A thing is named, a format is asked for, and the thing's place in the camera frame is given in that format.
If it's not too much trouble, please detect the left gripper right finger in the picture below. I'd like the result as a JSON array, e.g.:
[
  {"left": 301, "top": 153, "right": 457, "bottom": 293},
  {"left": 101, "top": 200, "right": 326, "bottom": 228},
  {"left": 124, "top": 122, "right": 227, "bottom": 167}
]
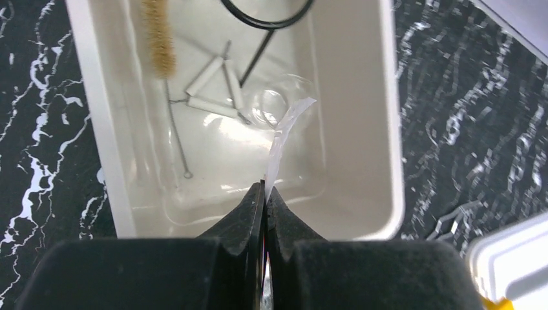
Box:
[{"left": 266, "top": 190, "right": 483, "bottom": 309}]

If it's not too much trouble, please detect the clear plastic zip bag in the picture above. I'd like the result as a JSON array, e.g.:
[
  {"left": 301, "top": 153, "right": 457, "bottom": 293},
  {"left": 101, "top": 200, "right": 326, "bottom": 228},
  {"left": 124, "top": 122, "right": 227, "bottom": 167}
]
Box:
[{"left": 264, "top": 97, "right": 317, "bottom": 203}]

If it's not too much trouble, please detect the black wire ring stand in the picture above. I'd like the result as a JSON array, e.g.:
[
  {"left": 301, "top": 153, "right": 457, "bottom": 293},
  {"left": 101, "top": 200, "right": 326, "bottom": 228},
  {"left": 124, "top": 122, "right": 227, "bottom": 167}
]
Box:
[{"left": 220, "top": 0, "right": 315, "bottom": 87}]

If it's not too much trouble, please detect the beige plastic bin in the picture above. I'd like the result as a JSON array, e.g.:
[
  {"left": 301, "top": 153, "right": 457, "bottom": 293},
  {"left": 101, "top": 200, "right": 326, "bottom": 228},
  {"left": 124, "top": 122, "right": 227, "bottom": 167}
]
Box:
[{"left": 66, "top": 1, "right": 405, "bottom": 240}]

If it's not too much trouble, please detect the yellow test tube rack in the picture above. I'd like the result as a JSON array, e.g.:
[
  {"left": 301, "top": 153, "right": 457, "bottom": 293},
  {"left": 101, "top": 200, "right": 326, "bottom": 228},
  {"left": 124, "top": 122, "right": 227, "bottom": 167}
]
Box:
[{"left": 482, "top": 297, "right": 514, "bottom": 310}]

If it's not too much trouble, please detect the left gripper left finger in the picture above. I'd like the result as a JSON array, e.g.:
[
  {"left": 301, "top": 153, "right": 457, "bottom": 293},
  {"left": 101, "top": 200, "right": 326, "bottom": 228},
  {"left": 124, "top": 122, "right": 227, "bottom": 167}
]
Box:
[{"left": 16, "top": 182, "right": 266, "bottom": 309}]

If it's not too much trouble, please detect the white bin lid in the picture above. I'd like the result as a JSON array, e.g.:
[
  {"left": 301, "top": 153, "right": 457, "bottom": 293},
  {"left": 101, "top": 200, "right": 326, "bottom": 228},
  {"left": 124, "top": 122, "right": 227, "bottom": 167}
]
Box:
[{"left": 465, "top": 212, "right": 547, "bottom": 309}]

